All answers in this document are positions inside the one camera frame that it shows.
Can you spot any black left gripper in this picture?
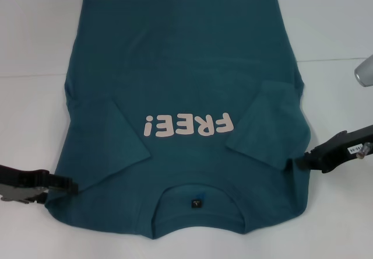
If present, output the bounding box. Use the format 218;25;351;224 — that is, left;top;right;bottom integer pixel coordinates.
0;164;79;205

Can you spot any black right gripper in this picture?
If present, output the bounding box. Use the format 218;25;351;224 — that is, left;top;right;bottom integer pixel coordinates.
295;124;373;174

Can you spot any teal t-shirt with FREE print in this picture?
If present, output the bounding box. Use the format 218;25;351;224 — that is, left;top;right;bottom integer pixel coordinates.
44;0;314;240

